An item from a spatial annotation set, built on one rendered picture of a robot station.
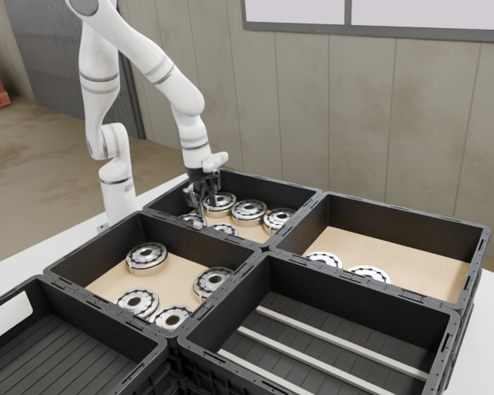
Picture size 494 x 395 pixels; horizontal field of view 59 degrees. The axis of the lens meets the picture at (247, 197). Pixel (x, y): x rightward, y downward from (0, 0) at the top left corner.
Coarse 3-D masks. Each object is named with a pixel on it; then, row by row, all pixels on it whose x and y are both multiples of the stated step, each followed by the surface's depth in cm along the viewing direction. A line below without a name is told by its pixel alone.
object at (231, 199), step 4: (220, 192) 136; (224, 192) 136; (208, 196) 135; (228, 196) 133; (232, 196) 133; (204, 200) 133; (208, 200) 132; (228, 200) 131; (232, 200) 132; (204, 204) 130; (208, 204) 131; (220, 204) 130; (224, 204) 129; (228, 204) 130; (232, 204) 129; (212, 208) 128; (216, 208) 128; (220, 208) 128; (224, 208) 128
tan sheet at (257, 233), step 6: (204, 216) 130; (228, 216) 129; (210, 222) 127; (216, 222) 127; (222, 222) 127; (228, 222) 126; (240, 228) 123; (246, 228) 123; (252, 228) 122; (258, 228) 122; (240, 234) 120; (246, 234) 120; (252, 234) 120; (258, 234) 120; (264, 234) 119; (252, 240) 117; (258, 240) 117; (264, 240) 117
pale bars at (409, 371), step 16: (288, 320) 90; (256, 336) 86; (320, 336) 86; (224, 352) 84; (288, 352) 82; (368, 352) 81; (256, 368) 80; (320, 368) 79; (336, 368) 78; (400, 368) 77; (288, 384) 76; (352, 384) 76; (368, 384) 75
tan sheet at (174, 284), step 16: (176, 256) 114; (112, 272) 111; (128, 272) 110; (160, 272) 109; (176, 272) 108; (192, 272) 108; (96, 288) 105; (112, 288) 105; (128, 288) 104; (160, 288) 103; (176, 288) 103; (192, 288) 102; (176, 304) 98; (192, 304) 98
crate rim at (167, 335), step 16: (176, 224) 109; (96, 240) 106; (224, 240) 101; (64, 256) 101; (256, 256) 94; (48, 272) 96; (240, 272) 90; (80, 288) 90; (224, 288) 86; (112, 304) 85; (208, 304) 83; (144, 320) 80; (192, 320) 79; (176, 336) 77
